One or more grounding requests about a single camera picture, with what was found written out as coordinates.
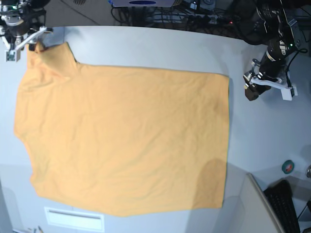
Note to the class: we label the black keyboard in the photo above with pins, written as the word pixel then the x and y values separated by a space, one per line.
pixel 279 197

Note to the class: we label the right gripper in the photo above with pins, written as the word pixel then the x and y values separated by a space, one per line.
pixel 19 22

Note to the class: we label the green tape roll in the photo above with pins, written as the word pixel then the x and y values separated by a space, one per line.
pixel 287 167

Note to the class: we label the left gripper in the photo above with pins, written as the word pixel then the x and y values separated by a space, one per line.
pixel 266 71

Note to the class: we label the white cable slot cover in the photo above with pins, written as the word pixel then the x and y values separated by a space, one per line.
pixel 75 220

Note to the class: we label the metal knob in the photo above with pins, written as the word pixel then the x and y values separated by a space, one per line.
pixel 308 172

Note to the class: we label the orange t-shirt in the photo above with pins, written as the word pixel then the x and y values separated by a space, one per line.
pixel 123 141

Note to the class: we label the white partition panel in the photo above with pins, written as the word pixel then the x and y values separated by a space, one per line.
pixel 259 216

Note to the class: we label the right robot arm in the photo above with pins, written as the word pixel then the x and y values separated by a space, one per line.
pixel 23 4

